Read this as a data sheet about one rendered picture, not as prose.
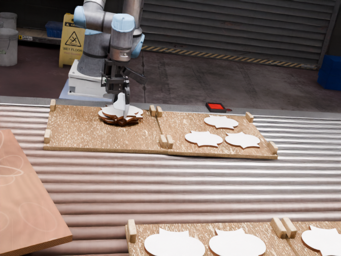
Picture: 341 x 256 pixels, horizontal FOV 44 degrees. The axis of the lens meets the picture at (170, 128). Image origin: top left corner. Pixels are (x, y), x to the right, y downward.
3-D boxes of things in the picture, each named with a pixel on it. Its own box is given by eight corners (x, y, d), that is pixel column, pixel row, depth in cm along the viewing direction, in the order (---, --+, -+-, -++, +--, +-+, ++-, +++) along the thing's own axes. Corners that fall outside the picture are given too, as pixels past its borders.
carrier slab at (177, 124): (154, 114, 177) (155, 110, 176) (246, 119, 185) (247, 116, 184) (167, 155, 146) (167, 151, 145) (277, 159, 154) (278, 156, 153)
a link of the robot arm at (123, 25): (136, 14, 148) (134, 19, 141) (133, 45, 153) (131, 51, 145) (113, 11, 148) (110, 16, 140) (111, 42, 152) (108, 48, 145)
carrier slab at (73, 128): (50, 107, 168) (50, 104, 167) (152, 113, 177) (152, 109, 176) (43, 150, 137) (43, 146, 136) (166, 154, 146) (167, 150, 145)
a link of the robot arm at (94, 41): (84, 45, 202) (88, 17, 196) (112, 51, 203) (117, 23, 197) (80, 52, 191) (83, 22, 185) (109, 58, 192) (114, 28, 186)
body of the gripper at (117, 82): (100, 88, 156) (102, 56, 151) (122, 87, 160) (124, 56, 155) (107, 95, 150) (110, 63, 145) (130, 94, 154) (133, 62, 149)
